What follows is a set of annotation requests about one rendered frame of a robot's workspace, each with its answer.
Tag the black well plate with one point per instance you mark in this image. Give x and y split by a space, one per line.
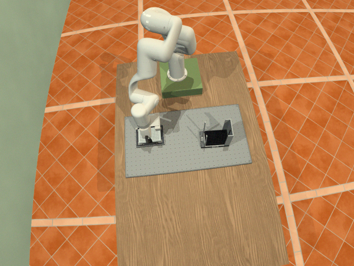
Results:
216 137

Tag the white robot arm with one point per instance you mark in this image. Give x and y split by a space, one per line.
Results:
177 38

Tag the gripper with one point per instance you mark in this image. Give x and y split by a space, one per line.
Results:
146 133

